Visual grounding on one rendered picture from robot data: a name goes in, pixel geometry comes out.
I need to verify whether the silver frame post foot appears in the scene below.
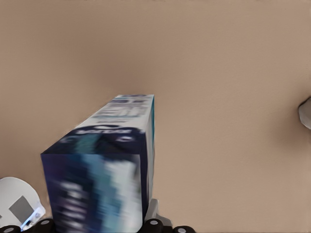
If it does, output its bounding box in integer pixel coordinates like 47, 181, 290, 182
298, 96, 311, 130

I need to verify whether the blue and white printed box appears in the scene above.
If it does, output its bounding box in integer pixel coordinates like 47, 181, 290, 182
40, 94, 156, 233

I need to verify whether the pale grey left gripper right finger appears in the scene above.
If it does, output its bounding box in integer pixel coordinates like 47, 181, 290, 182
144, 198, 173, 226

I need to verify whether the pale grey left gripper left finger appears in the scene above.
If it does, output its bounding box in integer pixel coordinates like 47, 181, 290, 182
20, 206, 46, 229

